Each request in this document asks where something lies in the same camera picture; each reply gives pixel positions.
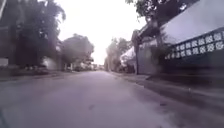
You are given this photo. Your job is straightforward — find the tree with round crown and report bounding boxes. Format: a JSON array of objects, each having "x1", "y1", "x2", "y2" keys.
[{"x1": 60, "y1": 33, "x2": 95, "y2": 72}]

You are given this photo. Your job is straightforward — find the dark roadside verge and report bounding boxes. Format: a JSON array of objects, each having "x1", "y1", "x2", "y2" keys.
[{"x1": 0, "y1": 65, "x2": 81, "y2": 82}]

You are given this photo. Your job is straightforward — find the grey concrete kerb strip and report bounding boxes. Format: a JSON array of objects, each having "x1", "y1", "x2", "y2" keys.
[{"x1": 109, "y1": 71, "x2": 224, "y2": 114}]

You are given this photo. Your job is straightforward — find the overhanging tree branches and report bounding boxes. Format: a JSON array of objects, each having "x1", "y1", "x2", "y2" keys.
[{"x1": 125, "y1": 0, "x2": 198, "y2": 22}]

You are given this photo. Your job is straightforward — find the trees beside road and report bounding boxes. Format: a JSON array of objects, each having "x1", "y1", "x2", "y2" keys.
[{"x1": 103, "y1": 37, "x2": 132, "y2": 72}]

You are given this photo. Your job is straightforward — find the dark wall with patterned blocks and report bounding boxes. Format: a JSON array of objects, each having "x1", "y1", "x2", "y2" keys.
[{"x1": 159, "y1": 26, "x2": 224, "y2": 88}]

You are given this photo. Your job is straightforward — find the grey asphalt road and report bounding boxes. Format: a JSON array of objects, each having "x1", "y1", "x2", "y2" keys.
[{"x1": 0, "y1": 70, "x2": 224, "y2": 128}]

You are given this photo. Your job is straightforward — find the large dark tree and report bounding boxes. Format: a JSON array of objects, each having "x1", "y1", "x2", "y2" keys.
[{"x1": 0, "y1": 0, "x2": 67, "y2": 69}]

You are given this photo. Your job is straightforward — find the building with pale roof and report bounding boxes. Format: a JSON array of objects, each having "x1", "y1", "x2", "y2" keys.
[{"x1": 131, "y1": 0, "x2": 224, "y2": 46}]

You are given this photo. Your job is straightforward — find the grey gate wall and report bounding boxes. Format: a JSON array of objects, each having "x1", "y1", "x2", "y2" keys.
[{"x1": 133, "y1": 39, "x2": 164, "y2": 76}]

